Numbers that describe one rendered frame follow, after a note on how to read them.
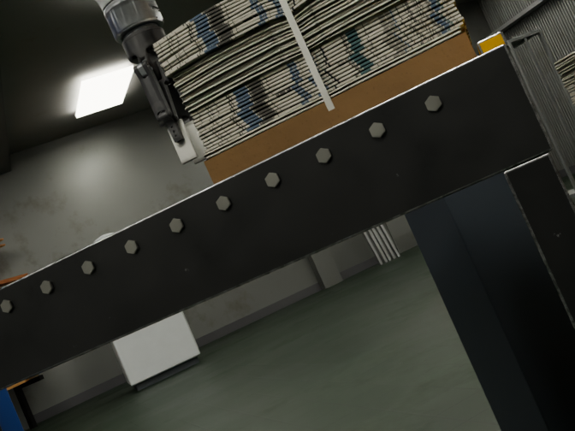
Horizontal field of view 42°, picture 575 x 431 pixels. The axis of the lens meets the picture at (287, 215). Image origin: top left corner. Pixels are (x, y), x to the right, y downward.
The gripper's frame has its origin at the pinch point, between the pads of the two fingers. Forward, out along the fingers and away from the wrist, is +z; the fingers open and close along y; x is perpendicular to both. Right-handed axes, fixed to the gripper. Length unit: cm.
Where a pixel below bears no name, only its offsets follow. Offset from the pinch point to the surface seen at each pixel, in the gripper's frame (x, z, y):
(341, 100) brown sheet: -30.6, 8.8, -24.0
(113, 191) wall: 443, -150, 810
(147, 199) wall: 412, -122, 834
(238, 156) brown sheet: -14.9, 9.4, -24.1
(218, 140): -13.1, 6.2, -23.5
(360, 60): -34.7, 5.2, -23.5
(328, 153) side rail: -29, 16, -38
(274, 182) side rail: -22.1, 15.8, -37.6
